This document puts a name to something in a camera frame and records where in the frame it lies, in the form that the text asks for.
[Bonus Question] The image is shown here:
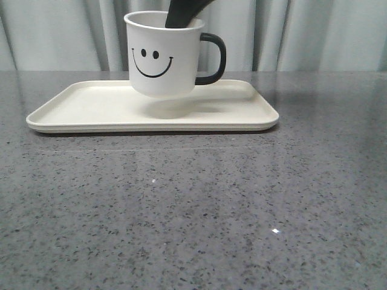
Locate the cream rectangular plastic tray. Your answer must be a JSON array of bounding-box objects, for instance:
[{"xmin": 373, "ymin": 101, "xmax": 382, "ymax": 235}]
[{"xmin": 26, "ymin": 80, "xmax": 279, "ymax": 134}]

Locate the pale green pleated curtain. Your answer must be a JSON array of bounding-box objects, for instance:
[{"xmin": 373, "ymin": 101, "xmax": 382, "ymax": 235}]
[{"xmin": 1, "ymin": 1, "xmax": 386, "ymax": 71}]

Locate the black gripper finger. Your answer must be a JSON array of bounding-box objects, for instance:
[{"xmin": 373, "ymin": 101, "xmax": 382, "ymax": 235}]
[{"xmin": 165, "ymin": 0, "xmax": 213, "ymax": 28}]

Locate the white smiley mug black handle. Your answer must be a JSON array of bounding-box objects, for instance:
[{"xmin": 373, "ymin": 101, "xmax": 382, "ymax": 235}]
[{"xmin": 124, "ymin": 11, "xmax": 227, "ymax": 97}]

